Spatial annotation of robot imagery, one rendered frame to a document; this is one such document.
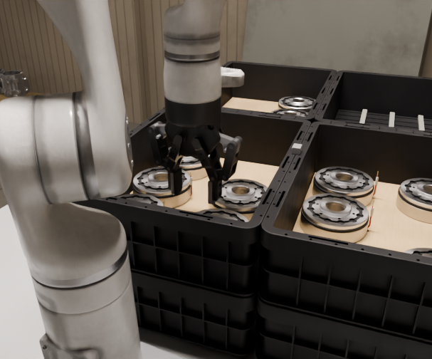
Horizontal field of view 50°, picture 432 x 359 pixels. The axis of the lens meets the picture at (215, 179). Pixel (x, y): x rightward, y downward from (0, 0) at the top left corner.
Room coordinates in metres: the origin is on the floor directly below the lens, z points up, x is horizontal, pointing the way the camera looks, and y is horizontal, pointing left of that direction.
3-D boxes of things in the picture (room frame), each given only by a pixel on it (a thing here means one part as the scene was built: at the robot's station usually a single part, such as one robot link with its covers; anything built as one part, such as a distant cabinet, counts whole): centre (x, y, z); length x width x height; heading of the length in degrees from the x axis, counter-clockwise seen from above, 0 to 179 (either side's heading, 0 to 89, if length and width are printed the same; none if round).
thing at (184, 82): (0.61, 0.02, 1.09); 0.11 x 0.09 x 0.06; 154
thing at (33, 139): (0.36, 0.13, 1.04); 0.09 x 0.09 x 0.17; 12
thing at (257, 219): (0.70, 0.02, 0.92); 0.40 x 0.30 x 0.02; 160
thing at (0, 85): (3.35, 1.65, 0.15); 1.07 x 0.74 x 0.30; 64
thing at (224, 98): (1.08, -0.11, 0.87); 0.40 x 0.30 x 0.11; 160
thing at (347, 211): (0.63, -0.19, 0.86); 0.05 x 0.05 x 0.01
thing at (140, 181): (0.73, 0.09, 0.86); 0.10 x 0.10 x 0.01
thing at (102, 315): (0.37, 0.13, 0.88); 0.09 x 0.09 x 0.17; 67
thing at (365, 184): (0.73, -0.23, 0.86); 0.10 x 0.10 x 0.01
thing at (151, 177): (0.73, 0.09, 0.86); 0.05 x 0.05 x 0.01
